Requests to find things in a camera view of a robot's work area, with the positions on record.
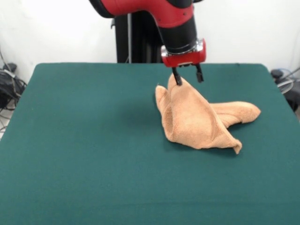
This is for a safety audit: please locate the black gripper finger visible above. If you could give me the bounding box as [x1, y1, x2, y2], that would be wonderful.
[193, 63, 205, 83]
[171, 67, 183, 86]

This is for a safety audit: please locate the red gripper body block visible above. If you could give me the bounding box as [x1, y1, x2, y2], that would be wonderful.
[161, 38, 208, 68]

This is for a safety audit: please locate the tan terry towel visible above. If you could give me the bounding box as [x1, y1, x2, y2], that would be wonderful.
[155, 74, 262, 155]

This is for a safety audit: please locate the dark green table cloth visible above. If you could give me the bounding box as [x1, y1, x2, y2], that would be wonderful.
[0, 62, 300, 225]

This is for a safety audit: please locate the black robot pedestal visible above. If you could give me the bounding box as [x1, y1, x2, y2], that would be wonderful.
[110, 13, 165, 64]

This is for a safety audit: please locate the black cable tangle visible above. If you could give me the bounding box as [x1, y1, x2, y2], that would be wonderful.
[270, 67, 300, 113]
[0, 62, 28, 112]

